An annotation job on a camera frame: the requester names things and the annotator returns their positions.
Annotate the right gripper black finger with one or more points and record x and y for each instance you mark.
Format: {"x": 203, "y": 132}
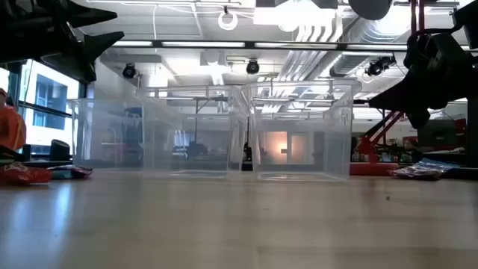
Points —
{"x": 419, "y": 119}
{"x": 396, "y": 95}

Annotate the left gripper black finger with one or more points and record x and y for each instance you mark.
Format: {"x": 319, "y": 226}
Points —
{"x": 89, "y": 15}
{"x": 99, "y": 43}

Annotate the silver purple candy bag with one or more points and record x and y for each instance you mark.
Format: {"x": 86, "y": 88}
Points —
{"x": 416, "y": 172}

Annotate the clear plastic bin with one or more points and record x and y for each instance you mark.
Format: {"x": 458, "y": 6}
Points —
{"x": 302, "y": 149}
{"x": 194, "y": 142}
{"x": 108, "y": 134}

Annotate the red candy bag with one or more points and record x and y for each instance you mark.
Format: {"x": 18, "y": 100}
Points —
{"x": 24, "y": 175}

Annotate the black monitor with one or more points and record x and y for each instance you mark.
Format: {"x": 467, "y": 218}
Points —
{"x": 448, "y": 134}

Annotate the black ceiling spotlight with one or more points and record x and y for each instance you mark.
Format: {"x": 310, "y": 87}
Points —
{"x": 378, "y": 66}
{"x": 252, "y": 67}
{"x": 129, "y": 71}

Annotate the red articulated stand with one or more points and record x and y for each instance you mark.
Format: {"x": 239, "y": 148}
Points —
{"x": 373, "y": 139}

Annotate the window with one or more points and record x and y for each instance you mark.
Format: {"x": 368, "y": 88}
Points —
{"x": 48, "y": 104}

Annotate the black round disc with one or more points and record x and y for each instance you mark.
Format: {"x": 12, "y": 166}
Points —
{"x": 369, "y": 8}

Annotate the person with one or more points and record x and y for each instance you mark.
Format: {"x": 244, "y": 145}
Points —
{"x": 11, "y": 127}

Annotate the black chair back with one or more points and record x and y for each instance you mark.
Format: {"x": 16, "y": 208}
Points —
{"x": 59, "y": 149}

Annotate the long ceiling light bar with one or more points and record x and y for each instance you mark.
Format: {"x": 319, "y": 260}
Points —
{"x": 284, "y": 45}

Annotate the silver ventilation duct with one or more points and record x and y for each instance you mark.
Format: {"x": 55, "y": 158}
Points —
{"x": 354, "y": 63}

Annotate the black vertical post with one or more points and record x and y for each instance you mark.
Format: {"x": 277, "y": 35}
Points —
{"x": 472, "y": 142}

